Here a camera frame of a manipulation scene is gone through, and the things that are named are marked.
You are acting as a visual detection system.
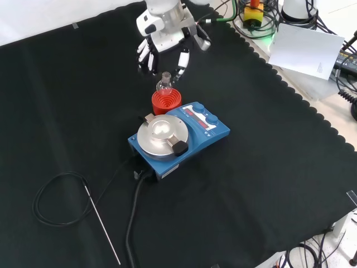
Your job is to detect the black cloth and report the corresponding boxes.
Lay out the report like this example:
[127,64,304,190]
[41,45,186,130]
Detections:
[0,1,357,268]

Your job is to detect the pale board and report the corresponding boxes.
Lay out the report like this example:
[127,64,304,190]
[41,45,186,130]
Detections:
[268,22,346,82]

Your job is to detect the thin metal probe rod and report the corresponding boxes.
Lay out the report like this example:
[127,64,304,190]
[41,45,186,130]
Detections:
[84,185,122,266]

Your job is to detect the thick black power cable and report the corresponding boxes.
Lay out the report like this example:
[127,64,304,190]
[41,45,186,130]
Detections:
[124,170,153,268]

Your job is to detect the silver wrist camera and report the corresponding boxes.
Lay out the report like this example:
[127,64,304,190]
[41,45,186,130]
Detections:
[191,23,212,52]

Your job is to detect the thin black probe cable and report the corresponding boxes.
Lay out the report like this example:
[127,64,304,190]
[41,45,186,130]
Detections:
[32,158,140,227]

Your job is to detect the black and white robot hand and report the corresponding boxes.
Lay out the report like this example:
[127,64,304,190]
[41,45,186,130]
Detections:
[136,10,199,82]

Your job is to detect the black coiled cable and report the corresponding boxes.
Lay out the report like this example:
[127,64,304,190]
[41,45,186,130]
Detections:
[337,90,357,122]

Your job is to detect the yellow stop button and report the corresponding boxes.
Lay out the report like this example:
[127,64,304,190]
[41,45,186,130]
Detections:
[243,0,265,29]

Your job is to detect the heater with blue base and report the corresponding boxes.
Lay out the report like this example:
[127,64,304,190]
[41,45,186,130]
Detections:
[127,101,231,183]

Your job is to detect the green cable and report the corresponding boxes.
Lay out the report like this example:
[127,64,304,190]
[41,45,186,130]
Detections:
[197,0,244,25]

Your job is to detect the black power adapter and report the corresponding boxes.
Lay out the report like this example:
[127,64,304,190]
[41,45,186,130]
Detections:
[332,49,357,73]

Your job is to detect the orange flask holder ring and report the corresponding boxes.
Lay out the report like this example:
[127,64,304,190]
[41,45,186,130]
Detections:
[151,88,183,116]

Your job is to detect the clear glass round-bottom flask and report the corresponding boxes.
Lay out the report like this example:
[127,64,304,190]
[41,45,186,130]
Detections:
[156,71,173,95]

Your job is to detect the clear tape piece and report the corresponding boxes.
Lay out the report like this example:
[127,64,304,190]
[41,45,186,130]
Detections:
[346,190,357,208]

